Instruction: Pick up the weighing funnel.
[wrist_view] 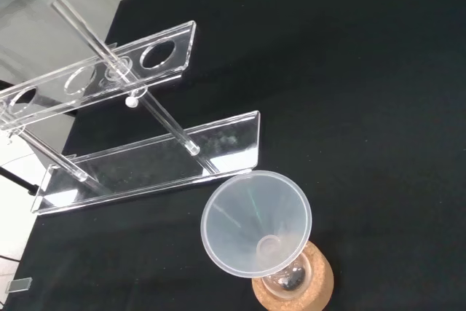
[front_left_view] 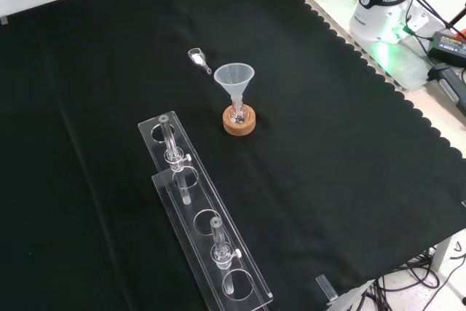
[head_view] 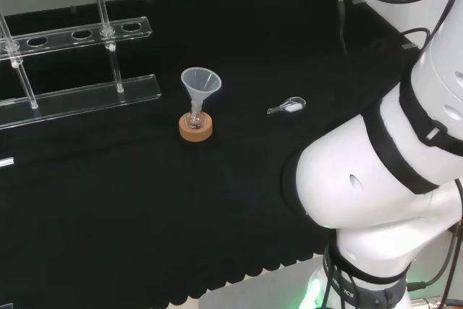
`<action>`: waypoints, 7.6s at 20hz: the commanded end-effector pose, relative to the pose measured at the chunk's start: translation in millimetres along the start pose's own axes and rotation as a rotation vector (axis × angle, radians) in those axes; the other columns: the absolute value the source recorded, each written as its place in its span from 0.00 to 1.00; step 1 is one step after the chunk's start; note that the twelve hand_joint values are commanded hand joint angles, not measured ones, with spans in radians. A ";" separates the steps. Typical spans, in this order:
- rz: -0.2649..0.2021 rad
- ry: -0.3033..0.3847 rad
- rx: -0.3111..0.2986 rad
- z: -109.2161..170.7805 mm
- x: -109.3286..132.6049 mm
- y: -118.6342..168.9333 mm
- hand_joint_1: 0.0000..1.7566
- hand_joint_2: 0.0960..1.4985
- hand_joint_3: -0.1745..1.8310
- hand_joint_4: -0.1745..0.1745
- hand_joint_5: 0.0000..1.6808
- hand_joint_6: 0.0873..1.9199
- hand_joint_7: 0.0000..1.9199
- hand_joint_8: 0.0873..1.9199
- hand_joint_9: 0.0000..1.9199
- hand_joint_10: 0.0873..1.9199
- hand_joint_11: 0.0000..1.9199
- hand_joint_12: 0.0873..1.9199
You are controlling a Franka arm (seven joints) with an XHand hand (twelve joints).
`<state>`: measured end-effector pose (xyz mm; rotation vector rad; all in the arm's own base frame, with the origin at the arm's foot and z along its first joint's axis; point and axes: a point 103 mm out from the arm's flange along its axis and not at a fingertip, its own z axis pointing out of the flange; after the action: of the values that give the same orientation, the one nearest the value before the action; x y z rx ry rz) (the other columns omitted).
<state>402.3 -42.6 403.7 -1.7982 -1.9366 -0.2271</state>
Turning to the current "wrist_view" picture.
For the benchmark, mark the clear acrylic funnel stand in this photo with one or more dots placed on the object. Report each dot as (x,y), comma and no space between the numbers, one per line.
(164,165)

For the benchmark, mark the translucent plastic funnel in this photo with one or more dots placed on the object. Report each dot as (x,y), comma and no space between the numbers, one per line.
(236,223)

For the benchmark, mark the black bench cloth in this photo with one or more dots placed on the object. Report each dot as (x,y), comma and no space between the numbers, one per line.
(364,107)

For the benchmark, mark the small round-bottom glass flask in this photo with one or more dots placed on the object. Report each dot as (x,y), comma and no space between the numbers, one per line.
(291,282)

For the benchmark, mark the black tripod leg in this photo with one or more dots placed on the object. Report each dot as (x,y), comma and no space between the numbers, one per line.
(16,178)

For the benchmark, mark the clear cloth clip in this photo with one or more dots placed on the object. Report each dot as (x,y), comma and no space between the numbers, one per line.
(19,284)

